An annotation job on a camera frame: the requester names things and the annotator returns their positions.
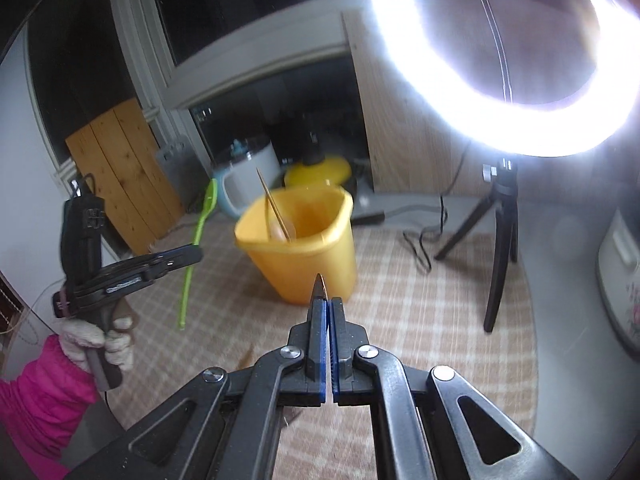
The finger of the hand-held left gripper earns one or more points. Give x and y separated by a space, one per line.
175 258

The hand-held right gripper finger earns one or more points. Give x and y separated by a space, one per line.
326 360
336 360

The green plastic spoon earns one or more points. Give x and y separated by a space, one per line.
200 230

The wooden chopstick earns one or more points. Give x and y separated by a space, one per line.
272 202
320 290

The yellow plastic container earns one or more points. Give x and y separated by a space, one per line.
300 265

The person's left hand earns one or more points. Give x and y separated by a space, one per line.
80 337

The pine wooden board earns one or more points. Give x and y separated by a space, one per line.
125 180

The grey plastic cutting board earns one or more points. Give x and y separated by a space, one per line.
180 175

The checked tablecloth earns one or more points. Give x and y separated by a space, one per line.
425 320

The black pot with yellow lid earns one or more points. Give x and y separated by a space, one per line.
320 170

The black tripod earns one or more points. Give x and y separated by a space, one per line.
505 240

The light wood panel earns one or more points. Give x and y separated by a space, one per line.
400 140

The white floral rice cooker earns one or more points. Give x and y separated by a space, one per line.
620 285

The white window frame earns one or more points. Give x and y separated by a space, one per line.
240 67

